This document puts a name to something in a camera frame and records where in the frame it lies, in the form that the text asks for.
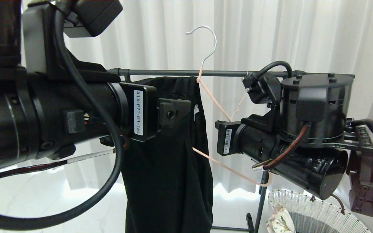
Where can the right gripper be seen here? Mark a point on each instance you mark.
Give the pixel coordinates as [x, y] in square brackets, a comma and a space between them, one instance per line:
[235, 139]

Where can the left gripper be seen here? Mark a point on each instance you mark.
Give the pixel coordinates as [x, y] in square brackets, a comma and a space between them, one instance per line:
[147, 110]

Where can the black garment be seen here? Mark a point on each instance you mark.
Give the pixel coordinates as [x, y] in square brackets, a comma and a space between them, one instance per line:
[167, 178]

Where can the white laundry basket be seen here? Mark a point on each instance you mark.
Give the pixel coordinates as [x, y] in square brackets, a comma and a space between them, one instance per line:
[319, 213]

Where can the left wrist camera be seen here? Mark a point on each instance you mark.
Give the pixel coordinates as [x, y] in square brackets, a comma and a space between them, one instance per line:
[92, 16]

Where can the white curtain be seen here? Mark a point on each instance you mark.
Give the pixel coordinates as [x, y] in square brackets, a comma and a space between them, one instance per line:
[238, 32]

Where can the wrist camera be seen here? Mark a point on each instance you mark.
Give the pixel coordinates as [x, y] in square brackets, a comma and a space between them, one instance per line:
[264, 87]
[92, 16]

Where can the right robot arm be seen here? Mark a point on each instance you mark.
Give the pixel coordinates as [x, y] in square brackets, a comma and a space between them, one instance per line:
[319, 106]

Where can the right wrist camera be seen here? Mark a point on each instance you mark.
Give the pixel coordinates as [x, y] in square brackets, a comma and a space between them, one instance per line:
[264, 87]

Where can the black clothes rack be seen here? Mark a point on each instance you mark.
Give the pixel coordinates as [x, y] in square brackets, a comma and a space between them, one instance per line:
[173, 73]

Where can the cream printed garment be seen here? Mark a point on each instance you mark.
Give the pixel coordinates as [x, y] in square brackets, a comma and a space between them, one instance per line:
[280, 221]

